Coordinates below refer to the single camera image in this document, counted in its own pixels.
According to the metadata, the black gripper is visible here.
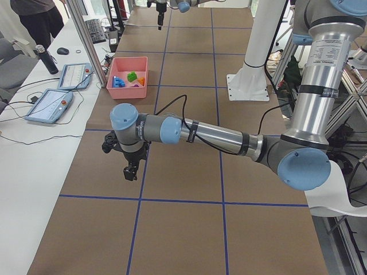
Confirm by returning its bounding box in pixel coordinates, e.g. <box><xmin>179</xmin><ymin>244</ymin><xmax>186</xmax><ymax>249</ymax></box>
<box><xmin>155</xmin><ymin>0</ymin><xmax>167</xmax><ymax>30</ymax></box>
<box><xmin>123</xmin><ymin>146</ymin><xmax>149</xmax><ymax>181</ymax></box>

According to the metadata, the orange block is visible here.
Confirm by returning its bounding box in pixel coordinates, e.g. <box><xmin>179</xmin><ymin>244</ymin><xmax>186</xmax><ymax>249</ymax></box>
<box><xmin>137</xmin><ymin>77</ymin><xmax>145</xmax><ymax>86</ymax></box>

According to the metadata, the green block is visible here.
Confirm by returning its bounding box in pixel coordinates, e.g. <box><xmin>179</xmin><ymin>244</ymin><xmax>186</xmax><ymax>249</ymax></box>
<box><xmin>127</xmin><ymin>71</ymin><xmax>138</xmax><ymax>83</ymax></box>

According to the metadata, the long blue block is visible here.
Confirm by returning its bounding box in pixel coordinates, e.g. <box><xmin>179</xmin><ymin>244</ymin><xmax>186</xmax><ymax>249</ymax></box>
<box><xmin>112</xmin><ymin>76</ymin><xmax>126</xmax><ymax>88</ymax></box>

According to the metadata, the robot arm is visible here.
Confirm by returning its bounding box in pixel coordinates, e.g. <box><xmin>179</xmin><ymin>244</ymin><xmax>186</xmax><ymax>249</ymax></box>
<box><xmin>150</xmin><ymin>0</ymin><xmax>207</xmax><ymax>30</ymax></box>
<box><xmin>106</xmin><ymin>7</ymin><xmax>285</xmax><ymax>197</ymax></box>

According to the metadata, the pink plastic box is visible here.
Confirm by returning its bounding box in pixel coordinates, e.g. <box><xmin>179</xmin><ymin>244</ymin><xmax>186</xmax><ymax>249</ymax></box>
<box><xmin>107</xmin><ymin>56</ymin><xmax>148</xmax><ymax>99</ymax></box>

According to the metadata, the black keyboard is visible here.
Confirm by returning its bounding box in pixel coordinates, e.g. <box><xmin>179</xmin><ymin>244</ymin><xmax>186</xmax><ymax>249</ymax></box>
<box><xmin>84</xmin><ymin>19</ymin><xmax>106</xmax><ymax>44</ymax></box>

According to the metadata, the far teach pendant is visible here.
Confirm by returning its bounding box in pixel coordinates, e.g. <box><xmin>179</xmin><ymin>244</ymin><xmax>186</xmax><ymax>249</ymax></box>
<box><xmin>57</xmin><ymin>63</ymin><xmax>94</xmax><ymax>91</ymax></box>

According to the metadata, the teach pendant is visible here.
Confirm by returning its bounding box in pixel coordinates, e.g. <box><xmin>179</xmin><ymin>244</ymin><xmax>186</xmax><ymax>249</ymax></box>
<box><xmin>57</xmin><ymin>63</ymin><xmax>94</xmax><ymax>91</ymax></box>
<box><xmin>25</xmin><ymin>89</ymin><xmax>73</xmax><ymax>124</ymax></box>

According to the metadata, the black computer mouse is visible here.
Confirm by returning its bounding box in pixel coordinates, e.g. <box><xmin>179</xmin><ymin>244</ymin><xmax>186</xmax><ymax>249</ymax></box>
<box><xmin>57</xmin><ymin>47</ymin><xmax>69</xmax><ymax>55</ymax></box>

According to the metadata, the near teach pendant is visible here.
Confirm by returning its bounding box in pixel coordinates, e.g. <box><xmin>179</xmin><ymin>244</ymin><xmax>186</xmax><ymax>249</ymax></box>
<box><xmin>25</xmin><ymin>89</ymin><xmax>73</xmax><ymax>124</ymax></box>

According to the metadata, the person at desk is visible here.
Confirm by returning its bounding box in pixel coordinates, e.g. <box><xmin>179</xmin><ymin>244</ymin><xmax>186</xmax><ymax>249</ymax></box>
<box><xmin>10</xmin><ymin>0</ymin><xmax>64</xmax><ymax>49</ymax></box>

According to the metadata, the black water bottle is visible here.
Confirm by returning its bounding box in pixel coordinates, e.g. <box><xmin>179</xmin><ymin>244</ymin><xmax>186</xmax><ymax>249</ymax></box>
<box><xmin>36</xmin><ymin>45</ymin><xmax>58</xmax><ymax>74</ymax></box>

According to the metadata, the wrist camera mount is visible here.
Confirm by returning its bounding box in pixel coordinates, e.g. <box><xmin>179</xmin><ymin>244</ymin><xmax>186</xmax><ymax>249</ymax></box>
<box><xmin>101</xmin><ymin>131</ymin><xmax>121</xmax><ymax>154</ymax></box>

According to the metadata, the aluminium frame post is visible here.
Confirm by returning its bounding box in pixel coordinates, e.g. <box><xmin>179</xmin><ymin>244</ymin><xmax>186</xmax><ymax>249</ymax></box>
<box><xmin>66</xmin><ymin>0</ymin><xmax>107</xmax><ymax>88</ymax></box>

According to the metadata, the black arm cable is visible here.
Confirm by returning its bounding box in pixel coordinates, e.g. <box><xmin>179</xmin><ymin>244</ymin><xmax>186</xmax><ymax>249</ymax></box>
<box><xmin>154</xmin><ymin>95</ymin><xmax>296</xmax><ymax>155</ymax></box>

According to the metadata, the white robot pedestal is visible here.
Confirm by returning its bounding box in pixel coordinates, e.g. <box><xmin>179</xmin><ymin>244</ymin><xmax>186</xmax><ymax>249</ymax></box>
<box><xmin>227</xmin><ymin>0</ymin><xmax>287</xmax><ymax>101</ymax></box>

